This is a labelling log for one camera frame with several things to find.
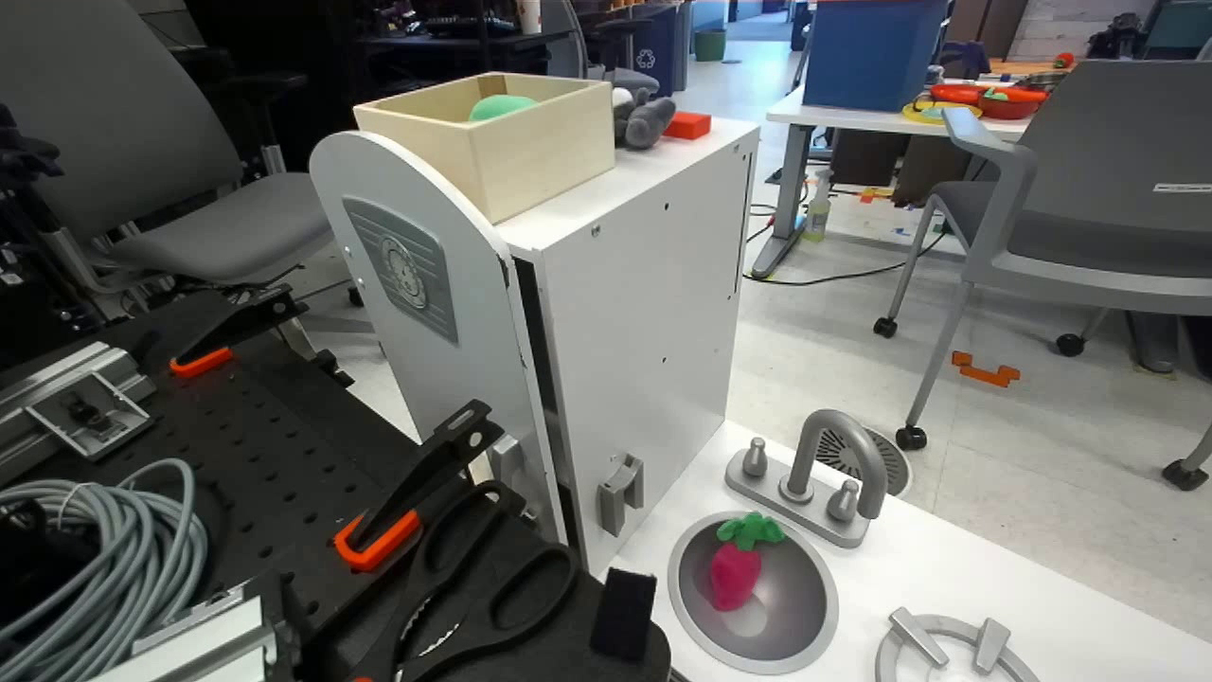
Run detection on light wooden box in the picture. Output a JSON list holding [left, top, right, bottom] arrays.
[[349, 68, 620, 227]]

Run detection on white toy cabinet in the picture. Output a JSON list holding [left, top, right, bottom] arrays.
[[308, 109, 767, 583]]

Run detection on grey cabinet latch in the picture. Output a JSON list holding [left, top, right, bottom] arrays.
[[596, 450, 647, 537]]

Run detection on grey plush toy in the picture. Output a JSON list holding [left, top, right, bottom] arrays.
[[620, 94, 683, 155]]

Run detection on red block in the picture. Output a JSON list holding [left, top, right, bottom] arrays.
[[663, 109, 716, 146]]

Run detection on clear spray bottle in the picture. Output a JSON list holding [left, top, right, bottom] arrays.
[[801, 164, 837, 247]]

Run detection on grey toy faucet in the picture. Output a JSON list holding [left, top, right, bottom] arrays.
[[725, 407, 893, 553]]

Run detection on red strawberry toy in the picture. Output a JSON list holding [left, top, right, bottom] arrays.
[[706, 510, 787, 613]]

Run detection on small black block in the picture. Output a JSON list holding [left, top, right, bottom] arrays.
[[587, 566, 663, 669]]

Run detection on blue recycling bin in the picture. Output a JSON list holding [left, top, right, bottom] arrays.
[[620, 3, 693, 92]]

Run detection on white desk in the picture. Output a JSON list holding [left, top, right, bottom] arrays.
[[743, 88, 1052, 286]]

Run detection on grey toy sink basin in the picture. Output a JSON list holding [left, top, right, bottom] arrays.
[[663, 510, 841, 680]]

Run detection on black perforated workbench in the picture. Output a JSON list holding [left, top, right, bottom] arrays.
[[48, 287, 571, 682]]

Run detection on white toy kitchen counter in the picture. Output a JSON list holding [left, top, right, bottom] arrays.
[[601, 417, 1212, 682]]

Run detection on grey office chair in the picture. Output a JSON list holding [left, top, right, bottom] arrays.
[[0, 0, 337, 299]]

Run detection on orange tray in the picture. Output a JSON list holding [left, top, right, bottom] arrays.
[[923, 76, 1052, 127]]

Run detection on grey toy burner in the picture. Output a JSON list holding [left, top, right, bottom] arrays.
[[873, 602, 1047, 682]]

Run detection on grey chair with wheels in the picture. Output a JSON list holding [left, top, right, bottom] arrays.
[[873, 55, 1212, 493]]

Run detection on black floor cable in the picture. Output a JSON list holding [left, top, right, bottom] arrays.
[[745, 225, 950, 292]]

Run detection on black clamp orange handle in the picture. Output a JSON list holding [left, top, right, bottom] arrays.
[[168, 286, 312, 386], [331, 398, 509, 578]]

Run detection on black scissor-like handles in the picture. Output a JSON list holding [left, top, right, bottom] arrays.
[[308, 479, 585, 682]]

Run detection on silver metal bracket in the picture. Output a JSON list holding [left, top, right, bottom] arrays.
[[92, 583, 288, 682]]

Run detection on grey cable bundle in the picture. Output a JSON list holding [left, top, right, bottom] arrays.
[[0, 457, 211, 682]]

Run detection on aluminium extrusion rail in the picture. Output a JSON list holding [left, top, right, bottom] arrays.
[[0, 338, 158, 486]]

